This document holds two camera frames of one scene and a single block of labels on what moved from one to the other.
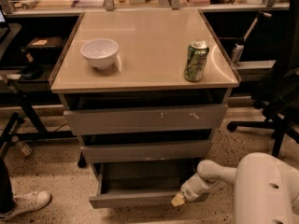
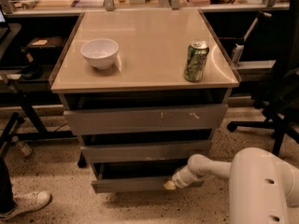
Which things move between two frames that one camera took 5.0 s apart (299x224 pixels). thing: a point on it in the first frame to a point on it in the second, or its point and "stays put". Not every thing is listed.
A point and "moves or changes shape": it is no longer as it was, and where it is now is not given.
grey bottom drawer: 142,184 moves or changes shape
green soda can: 197,53 stays put
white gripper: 189,192 to 178,180
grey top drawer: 142,119 stays put
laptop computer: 4,26 stays put
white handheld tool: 239,46 stays put
